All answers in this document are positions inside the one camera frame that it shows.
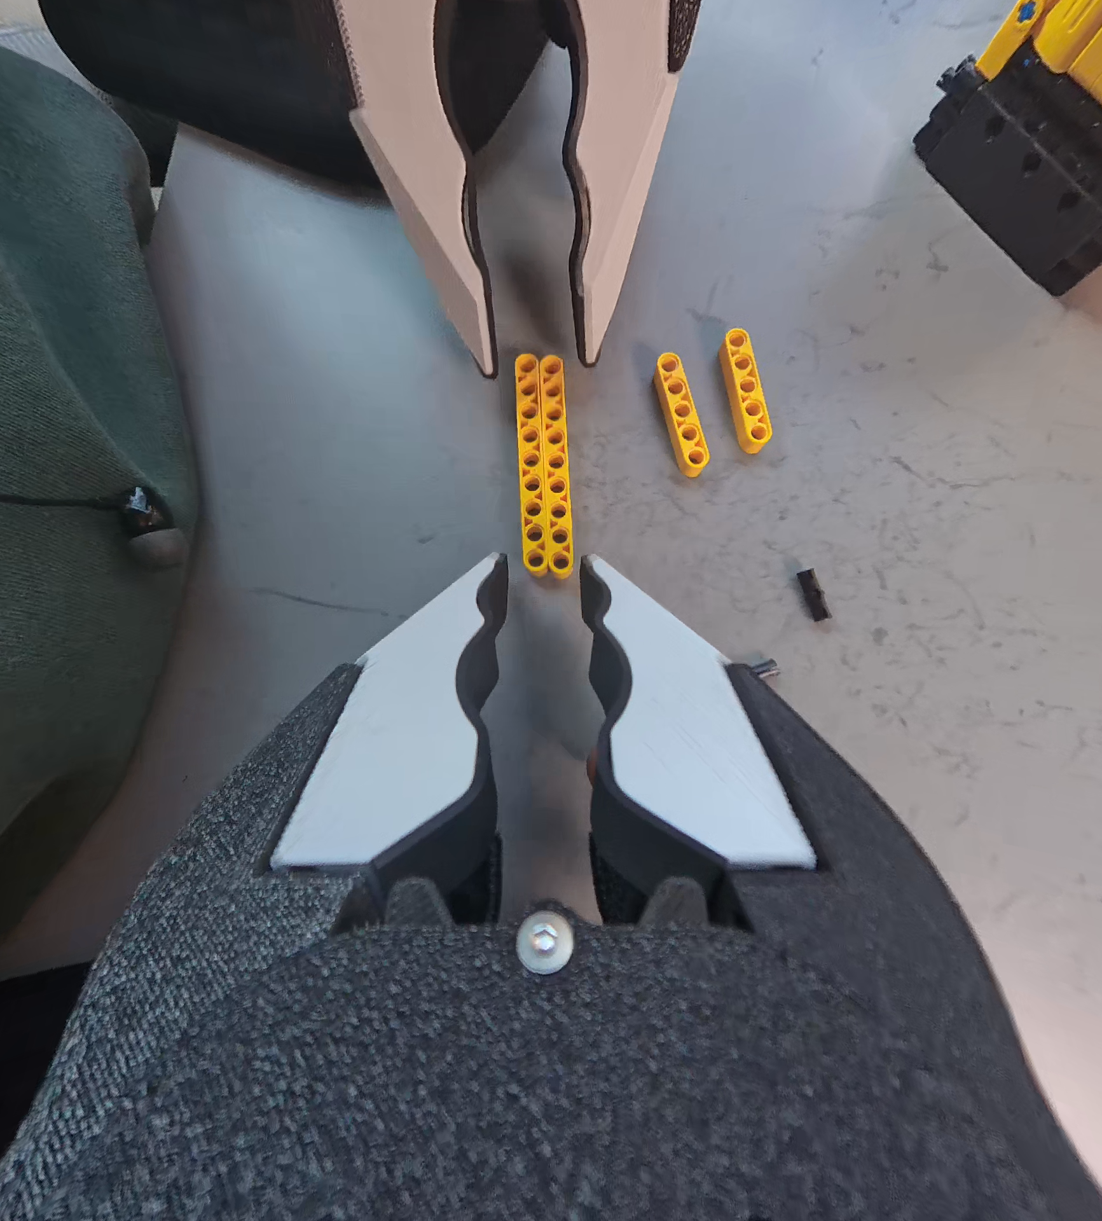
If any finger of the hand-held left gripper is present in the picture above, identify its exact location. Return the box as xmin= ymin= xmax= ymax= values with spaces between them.
xmin=560 ymin=0 xmax=682 ymax=369
xmin=336 ymin=0 xmax=501 ymax=379

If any black cable with plug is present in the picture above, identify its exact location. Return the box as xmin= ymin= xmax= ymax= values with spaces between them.
xmin=0 ymin=481 xmax=175 ymax=544

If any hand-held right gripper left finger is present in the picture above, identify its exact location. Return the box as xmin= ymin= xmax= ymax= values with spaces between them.
xmin=268 ymin=553 xmax=510 ymax=925

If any black bumpy cushion pad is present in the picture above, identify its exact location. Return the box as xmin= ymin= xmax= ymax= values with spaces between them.
xmin=40 ymin=0 xmax=571 ymax=190

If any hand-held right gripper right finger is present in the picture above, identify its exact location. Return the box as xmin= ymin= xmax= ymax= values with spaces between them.
xmin=580 ymin=553 xmax=818 ymax=925

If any yellow lego vehicle model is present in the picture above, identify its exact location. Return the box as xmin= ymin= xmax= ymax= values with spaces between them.
xmin=913 ymin=0 xmax=1102 ymax=297

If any yellow lego liftarm beam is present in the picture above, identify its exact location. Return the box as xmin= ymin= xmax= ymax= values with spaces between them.
xmin=653 ymin=353 xmax=710 ymax=479
xmin=515 ymin=354 xmax=549 ymax=578
xmin=539 ymin=354 xmax=576 ymax=581
xmin=718 ymin=329 xmax=775 ymax=456

